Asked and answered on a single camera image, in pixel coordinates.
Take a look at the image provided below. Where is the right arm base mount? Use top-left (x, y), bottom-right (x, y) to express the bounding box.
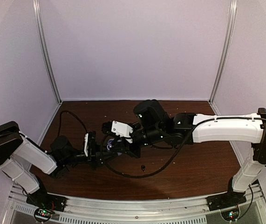
top-left (206, 192), bottom-right (246, 222)

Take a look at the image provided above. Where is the left black cable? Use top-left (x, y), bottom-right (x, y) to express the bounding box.
top-left (58, 111), bottom-right (90, 145)

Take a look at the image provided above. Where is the purple earbud charging case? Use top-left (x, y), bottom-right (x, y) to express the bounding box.
top-left (106, 139), bottom-right (115, 152)

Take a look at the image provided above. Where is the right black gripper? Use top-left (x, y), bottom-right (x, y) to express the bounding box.
top-left (110, 122), bottom-right (164, 159)

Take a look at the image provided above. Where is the right aluminium post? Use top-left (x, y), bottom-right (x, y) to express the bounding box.
top-left (209, 0), bottom-right (238, 105)

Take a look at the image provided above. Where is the aluminium front rail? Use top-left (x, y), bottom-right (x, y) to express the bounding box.
top-left (0, 184), bottom-right (266, 224)

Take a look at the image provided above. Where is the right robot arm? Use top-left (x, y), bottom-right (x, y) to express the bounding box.
top-left (111, 99), bottom-right (266, 206)

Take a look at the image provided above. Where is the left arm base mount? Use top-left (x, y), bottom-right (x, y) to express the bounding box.
top-left (26, 194), bottom-right (67, 223)

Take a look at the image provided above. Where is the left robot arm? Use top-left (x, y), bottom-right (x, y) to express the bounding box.
top-left (0, 121), bottom-right (102, 207)

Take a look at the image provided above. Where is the left aluminium post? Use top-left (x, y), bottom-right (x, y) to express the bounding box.
top-left (32, 0), bottom-right (62, 104)

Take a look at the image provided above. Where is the aluminium post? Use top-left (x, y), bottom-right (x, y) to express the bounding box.
top-left (32, 0), bottom-right (62, 104)
top-left (209, 0), bottom-right (238, 105)

